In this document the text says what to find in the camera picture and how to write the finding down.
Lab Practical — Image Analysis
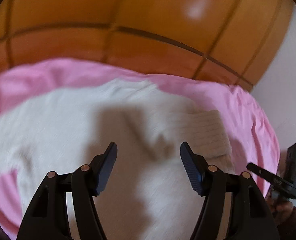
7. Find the person's right hand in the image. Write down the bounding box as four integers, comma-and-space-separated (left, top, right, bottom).
265, 192, 296, 226

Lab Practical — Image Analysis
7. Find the cream knitted sweater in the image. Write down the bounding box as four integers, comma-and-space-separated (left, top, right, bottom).
0, 79, 234, 239

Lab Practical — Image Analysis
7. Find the pink bed sheet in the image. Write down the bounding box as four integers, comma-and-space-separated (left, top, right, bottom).
0, 59, 279, 239

